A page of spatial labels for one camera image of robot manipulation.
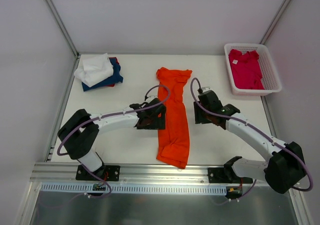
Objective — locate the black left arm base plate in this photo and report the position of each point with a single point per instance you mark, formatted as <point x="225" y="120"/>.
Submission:
<point x="106" y="172"/>

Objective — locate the orange t-shirt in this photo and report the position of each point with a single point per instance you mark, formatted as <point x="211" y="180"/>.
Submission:
<point x="174" y="140"/>

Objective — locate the white slotted cable duct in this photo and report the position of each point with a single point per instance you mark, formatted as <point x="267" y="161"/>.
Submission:
<point x="154" y="189"/>

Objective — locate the aluminium mounting rail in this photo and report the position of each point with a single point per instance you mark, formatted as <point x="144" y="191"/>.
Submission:
<point x="154" y="174"/>

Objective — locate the magenta t-shirt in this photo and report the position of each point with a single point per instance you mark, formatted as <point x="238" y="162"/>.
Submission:
<point x="246" y="71"/>

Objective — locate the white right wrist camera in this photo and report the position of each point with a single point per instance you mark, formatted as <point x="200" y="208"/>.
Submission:
<point x="204" y="89"/>

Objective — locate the white folded t-shirt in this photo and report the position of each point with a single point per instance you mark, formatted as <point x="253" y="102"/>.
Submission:
<point x="94" y="70"/>

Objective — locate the blue folded t-shirt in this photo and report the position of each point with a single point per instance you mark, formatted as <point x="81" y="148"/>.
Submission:
<point x="114" y="79"/>

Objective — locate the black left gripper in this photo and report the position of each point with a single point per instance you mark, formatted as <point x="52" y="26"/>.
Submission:
<point x="155" y="120"/>

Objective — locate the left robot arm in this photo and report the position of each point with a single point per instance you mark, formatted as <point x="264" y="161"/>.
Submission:
<point x="79" y="133"/>

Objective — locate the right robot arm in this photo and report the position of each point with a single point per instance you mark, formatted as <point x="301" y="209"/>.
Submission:
<point x="283" y="164"/>

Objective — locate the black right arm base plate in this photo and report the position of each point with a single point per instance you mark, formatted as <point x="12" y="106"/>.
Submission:
<point x="221" y="175"/>

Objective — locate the white plastic basket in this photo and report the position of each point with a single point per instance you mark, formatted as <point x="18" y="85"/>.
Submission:
<point x="271" y="80"/>

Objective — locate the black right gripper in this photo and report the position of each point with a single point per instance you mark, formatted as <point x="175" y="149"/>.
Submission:
<point x="202" y="113"/>

